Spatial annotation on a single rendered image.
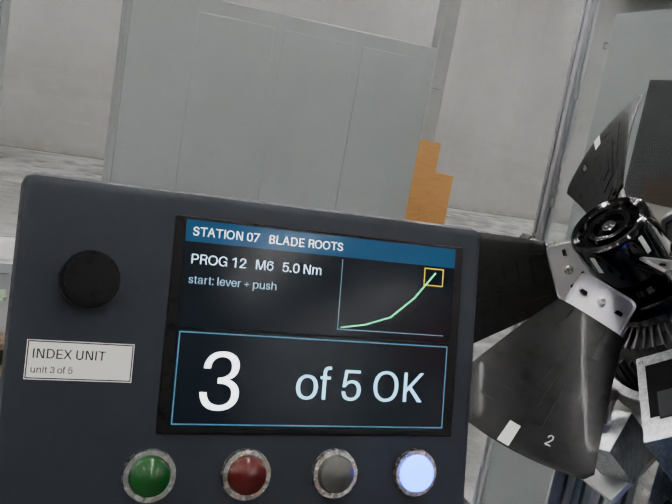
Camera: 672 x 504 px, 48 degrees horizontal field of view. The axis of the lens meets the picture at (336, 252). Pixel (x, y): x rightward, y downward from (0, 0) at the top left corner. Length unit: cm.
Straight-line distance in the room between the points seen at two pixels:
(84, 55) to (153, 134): 670
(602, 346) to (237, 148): 546
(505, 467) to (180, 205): 235
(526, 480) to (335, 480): 218
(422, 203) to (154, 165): 395
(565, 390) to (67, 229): 81
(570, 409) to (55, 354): 80
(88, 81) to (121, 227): 1251
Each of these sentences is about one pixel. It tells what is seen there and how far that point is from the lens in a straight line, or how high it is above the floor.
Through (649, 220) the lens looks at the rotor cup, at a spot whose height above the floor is 124.
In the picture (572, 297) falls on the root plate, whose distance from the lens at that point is 115.
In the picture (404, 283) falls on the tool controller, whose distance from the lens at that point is 44.
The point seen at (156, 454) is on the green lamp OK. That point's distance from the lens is 40.
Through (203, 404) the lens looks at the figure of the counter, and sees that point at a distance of 41.
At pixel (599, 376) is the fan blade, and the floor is 103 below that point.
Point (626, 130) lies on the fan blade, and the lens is 138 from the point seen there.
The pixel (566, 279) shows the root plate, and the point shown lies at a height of 112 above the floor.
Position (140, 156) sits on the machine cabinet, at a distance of 630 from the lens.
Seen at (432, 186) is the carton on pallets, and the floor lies 71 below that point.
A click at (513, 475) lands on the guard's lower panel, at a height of 27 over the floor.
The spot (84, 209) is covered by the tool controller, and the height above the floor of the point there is 124.
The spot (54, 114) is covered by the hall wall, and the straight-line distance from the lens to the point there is 1291.
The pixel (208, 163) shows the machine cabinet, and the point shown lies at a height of 76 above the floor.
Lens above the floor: 131
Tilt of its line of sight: 10 degrees down
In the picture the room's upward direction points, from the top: 10 degrees clockwise
